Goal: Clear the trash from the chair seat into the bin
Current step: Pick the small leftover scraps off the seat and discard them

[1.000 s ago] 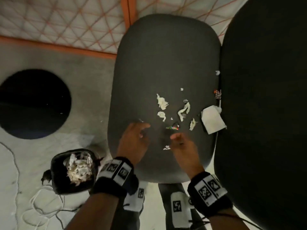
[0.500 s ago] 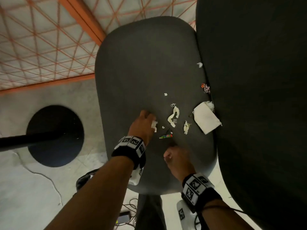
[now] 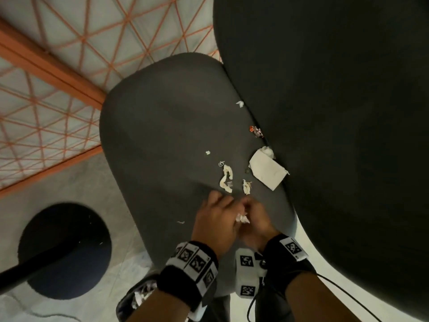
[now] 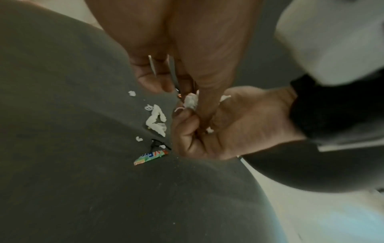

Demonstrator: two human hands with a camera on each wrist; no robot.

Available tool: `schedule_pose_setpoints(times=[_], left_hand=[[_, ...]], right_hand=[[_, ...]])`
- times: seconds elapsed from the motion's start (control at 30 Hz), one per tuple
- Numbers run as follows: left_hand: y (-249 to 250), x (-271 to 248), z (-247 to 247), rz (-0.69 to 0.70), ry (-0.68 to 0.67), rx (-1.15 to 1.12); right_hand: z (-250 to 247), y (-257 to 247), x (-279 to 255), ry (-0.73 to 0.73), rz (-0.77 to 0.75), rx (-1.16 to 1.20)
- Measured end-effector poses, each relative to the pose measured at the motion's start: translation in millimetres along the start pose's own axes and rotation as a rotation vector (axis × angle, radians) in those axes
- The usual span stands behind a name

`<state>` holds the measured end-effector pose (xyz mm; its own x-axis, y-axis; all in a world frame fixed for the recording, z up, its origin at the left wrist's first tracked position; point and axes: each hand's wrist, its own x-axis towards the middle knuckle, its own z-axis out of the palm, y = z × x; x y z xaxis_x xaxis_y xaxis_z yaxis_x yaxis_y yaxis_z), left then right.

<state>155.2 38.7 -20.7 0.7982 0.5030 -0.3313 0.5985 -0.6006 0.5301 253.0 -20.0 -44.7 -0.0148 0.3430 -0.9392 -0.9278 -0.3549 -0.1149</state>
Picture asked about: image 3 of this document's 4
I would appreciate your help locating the black trash bin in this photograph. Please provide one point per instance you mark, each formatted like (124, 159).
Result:
(124, 305)

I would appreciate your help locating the black wristband with markers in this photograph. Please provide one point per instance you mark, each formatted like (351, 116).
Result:
(181, 281)
(285, 264)

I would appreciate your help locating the person's right forearm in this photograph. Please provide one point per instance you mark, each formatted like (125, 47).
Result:
(315, 301)

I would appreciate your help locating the grey upholstered chair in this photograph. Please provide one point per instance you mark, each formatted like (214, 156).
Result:
(167, 130)

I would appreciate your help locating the white table black pedestal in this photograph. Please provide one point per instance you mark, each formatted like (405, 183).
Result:
(67, 231)

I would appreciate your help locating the shredded paper trash pile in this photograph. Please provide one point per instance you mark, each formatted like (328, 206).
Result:
(228, 171)

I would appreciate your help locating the orange mesh fence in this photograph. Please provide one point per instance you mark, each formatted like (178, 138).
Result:
(100, 36)

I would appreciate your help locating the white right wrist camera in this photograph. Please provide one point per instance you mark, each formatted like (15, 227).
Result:
(248, 274)

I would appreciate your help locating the black right wristband with markers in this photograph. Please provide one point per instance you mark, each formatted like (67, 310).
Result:
(285, 264)

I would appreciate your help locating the person's left forearm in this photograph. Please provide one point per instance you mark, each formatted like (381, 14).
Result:
(157, 308)

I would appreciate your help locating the person's left hand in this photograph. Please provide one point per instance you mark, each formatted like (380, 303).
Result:
(214, 224)

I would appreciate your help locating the small orange candy wrapper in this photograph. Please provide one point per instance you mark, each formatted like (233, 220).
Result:
(256, 131)

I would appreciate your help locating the black left wristband with markers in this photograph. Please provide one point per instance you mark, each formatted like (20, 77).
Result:
(181, 281)

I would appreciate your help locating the person's right hand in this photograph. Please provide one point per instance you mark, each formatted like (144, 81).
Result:
(263, 231)

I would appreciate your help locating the clump of shredded paper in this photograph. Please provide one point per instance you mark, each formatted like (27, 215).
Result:
(142, 296)

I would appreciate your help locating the white paper napkin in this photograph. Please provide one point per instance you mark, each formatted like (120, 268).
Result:
(268, 169)

